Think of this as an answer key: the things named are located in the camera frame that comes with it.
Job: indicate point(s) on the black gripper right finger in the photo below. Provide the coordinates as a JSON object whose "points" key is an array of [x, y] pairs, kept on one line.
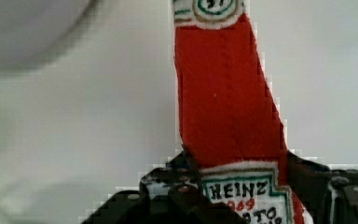
{"points": [[330, 196]]}

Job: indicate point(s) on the red plush ketchup bottle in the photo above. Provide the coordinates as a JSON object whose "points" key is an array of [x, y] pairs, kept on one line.
{"points": [[227, 117]]}

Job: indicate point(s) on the large grey oval plate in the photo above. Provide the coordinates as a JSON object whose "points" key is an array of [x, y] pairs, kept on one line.
{"points": [[30, 30]]}

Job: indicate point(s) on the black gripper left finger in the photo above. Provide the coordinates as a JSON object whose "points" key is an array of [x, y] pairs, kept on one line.
{"points": [[171, 194]]}

